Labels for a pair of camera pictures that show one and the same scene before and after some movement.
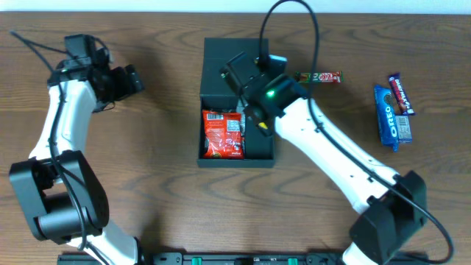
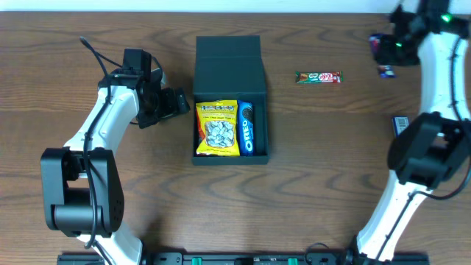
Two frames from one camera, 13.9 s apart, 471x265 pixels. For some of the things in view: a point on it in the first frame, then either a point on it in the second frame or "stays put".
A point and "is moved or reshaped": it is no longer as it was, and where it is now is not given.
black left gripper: (123, 81) → (171, 103)
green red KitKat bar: (335, 76) stays put
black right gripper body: (242, 68) → (390, 49)
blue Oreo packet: (393, 128) → (245, 111)
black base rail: (388, 258) stays put
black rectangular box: (226, 138) is moved or reshaped
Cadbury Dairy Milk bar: (400, 93) → (385, 71)
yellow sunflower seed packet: (263, 125) → (218, 118)
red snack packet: (222, 133) → (199, 130)
